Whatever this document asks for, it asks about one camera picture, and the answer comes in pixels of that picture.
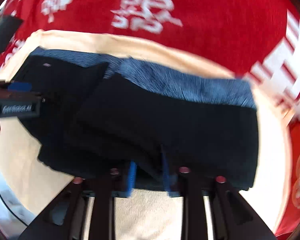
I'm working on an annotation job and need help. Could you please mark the cream peach cloth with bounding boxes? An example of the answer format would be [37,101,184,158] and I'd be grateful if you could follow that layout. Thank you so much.
[0,30,294,239]

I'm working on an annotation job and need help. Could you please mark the black pants with blue waistband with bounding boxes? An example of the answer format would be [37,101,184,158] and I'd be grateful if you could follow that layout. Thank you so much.
[13,49,258,191]

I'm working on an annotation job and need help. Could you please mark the red floral patterned cushion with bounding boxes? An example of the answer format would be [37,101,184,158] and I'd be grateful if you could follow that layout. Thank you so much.
[275,121,300,239]

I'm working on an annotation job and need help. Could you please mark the red blanket with white characters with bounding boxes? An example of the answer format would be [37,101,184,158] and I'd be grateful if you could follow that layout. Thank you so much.
[0,0,300,120]

